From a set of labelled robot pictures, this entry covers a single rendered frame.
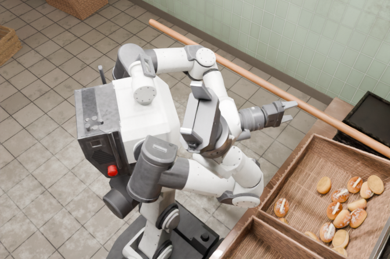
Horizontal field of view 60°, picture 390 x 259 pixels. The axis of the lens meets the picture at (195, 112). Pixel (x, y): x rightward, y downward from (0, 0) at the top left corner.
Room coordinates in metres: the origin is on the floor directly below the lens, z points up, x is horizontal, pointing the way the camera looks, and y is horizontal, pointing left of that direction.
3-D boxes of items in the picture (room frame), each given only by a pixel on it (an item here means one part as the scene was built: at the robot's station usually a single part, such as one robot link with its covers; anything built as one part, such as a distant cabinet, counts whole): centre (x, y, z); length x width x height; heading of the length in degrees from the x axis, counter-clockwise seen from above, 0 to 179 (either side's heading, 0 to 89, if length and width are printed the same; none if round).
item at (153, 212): (0.69, 0.17, 0.78); 0.18 x 0.15 x 0.47; 50
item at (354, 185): (0.82, -0.82, 0.62); 0.10 x 0.07 x 0.06; 138
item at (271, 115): (0.80, -0.26, 1.20); 0.12 x 0.10 x 0.13; 105
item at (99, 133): (0.68, 0.21, 1.27); 0.34 x 0.30 x 0.36; 15
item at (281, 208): (0.70, -0.42, 0.62); 0.10 x 0.07 x 0.05; 155
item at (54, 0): (3.37, 1.34, 0.14); 0.56 x 0.49 x 0.28; 56
